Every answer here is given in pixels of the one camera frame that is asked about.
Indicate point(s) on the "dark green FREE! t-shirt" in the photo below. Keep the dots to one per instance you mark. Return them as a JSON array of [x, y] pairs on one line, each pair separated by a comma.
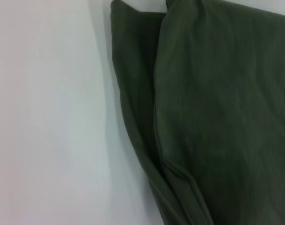
[[214, 117]]

